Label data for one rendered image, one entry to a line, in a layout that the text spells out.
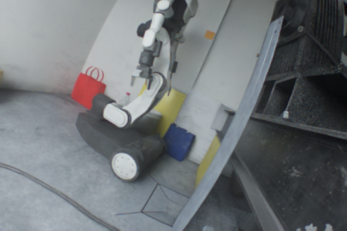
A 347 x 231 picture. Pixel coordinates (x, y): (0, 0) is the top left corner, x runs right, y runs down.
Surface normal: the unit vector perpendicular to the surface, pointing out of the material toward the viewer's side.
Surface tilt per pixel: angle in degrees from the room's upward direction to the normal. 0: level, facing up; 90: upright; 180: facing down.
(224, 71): 90
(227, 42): 90
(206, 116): 90
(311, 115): 90
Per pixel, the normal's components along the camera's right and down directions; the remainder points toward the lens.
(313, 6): 0.00, 0.05
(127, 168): -0.22, -0.05
